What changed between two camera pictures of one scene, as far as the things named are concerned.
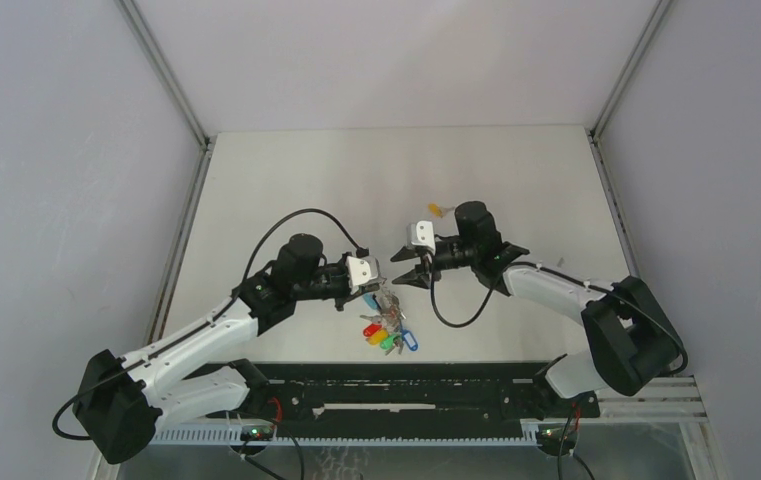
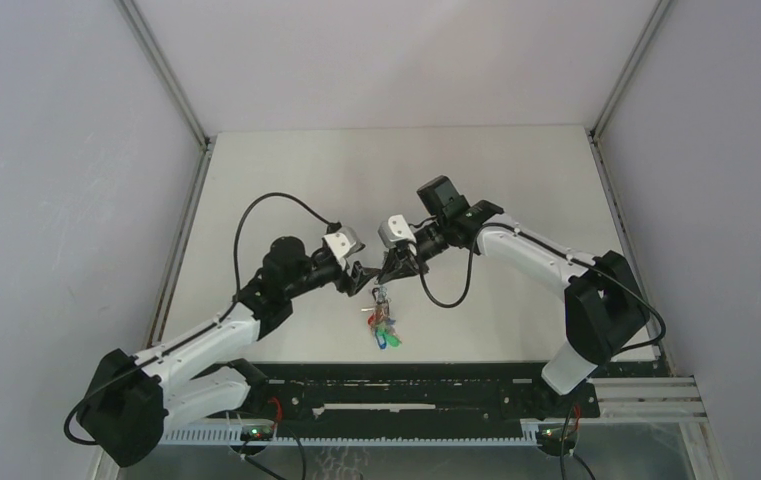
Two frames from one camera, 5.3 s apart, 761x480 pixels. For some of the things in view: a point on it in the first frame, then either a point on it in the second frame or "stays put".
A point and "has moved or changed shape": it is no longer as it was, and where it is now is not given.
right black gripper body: x=452 y=254 → x=430 y=242
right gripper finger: x=417 y=277 → x=397 y=267
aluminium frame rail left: x=187 y=108 stays put
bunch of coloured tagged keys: x=386 y=329 has moved or changed shape
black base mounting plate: x=405 y=396 stays put
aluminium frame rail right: x=596 y=135 stays put
